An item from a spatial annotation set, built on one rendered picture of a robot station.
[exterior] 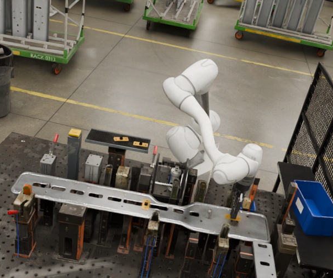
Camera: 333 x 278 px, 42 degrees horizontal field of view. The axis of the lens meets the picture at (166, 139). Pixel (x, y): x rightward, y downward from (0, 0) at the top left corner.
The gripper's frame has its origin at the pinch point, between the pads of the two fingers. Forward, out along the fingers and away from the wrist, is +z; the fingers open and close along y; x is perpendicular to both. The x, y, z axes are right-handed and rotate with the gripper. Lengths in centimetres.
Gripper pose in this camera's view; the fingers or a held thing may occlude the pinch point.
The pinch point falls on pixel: (234, 211)
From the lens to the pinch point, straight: 231.7
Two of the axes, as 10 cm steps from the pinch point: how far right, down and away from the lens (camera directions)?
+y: -1.0, 5.1, -8.6
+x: 9.8, 1.8, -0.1
